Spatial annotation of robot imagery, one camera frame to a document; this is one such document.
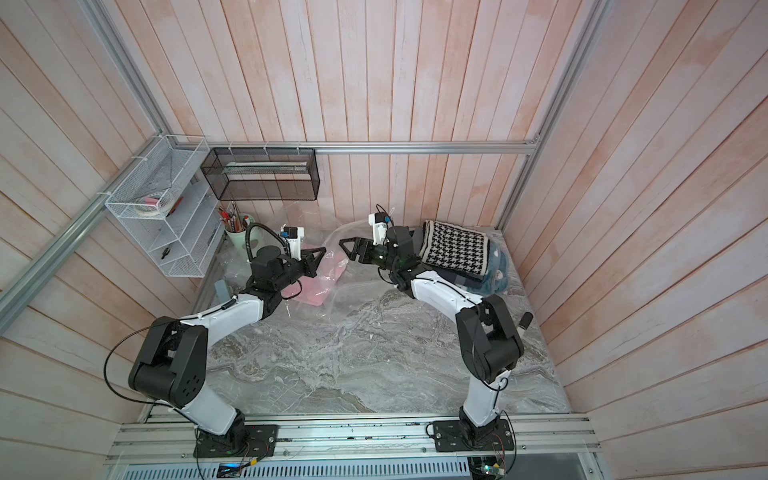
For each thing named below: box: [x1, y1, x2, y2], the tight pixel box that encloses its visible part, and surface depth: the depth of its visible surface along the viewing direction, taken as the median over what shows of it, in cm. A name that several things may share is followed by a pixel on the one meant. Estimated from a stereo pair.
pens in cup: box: [218, 201, 249, 233], surface depth 102 cm
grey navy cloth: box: [412, 226, 487, 290], surface depth 102 cm
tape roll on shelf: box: [135, 192, 171, 216], surface depth 76 cm
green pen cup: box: [225, 213, 255, 249], surface depth 106 cm
